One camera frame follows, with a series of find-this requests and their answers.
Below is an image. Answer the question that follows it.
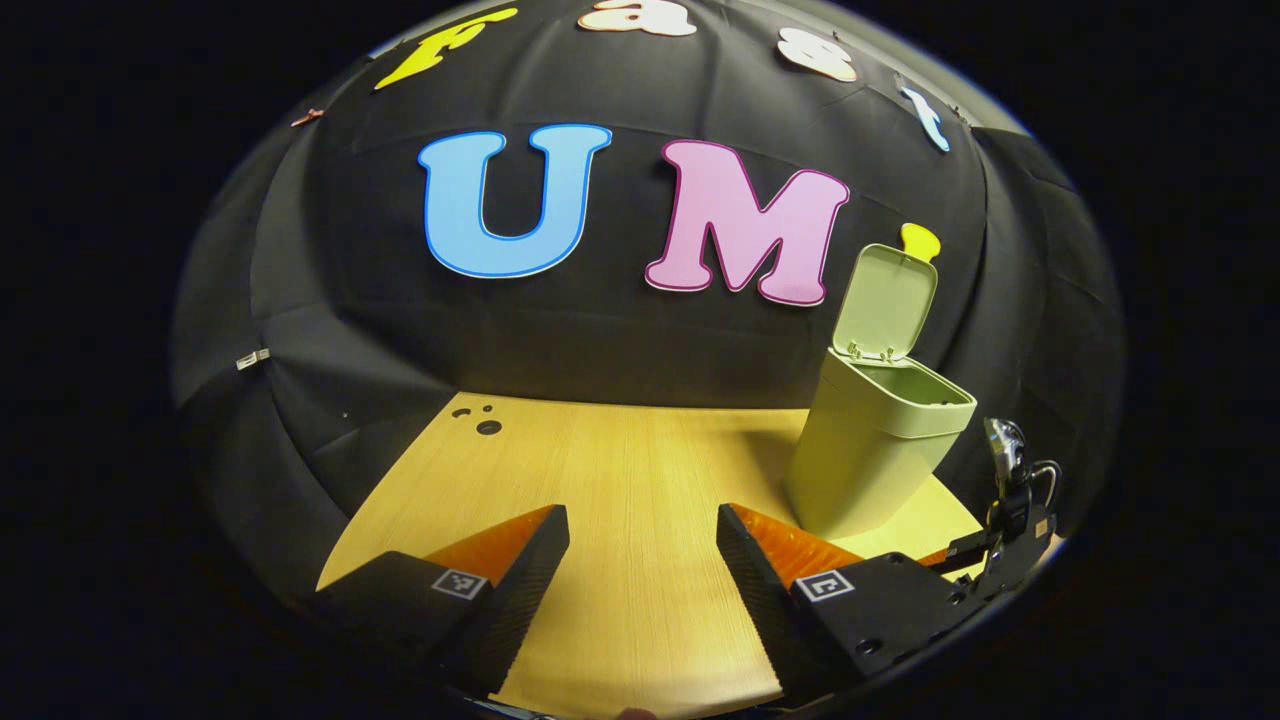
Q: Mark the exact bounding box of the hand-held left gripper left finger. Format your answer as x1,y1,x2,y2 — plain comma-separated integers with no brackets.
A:
310,503,571,698

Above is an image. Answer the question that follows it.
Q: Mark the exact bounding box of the wooden desktop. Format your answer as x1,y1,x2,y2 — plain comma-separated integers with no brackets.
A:
317,392,986,719

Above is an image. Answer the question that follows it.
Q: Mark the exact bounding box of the black backdrop cloth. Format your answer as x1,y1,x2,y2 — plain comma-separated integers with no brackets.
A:
170,0,1126,621

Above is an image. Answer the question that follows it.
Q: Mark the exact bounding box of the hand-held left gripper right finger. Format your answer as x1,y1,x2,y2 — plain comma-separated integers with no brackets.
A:
715,502,986,706

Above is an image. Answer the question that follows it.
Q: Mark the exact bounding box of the green garbage bin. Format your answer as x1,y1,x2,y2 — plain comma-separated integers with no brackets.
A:
783,243,978,541

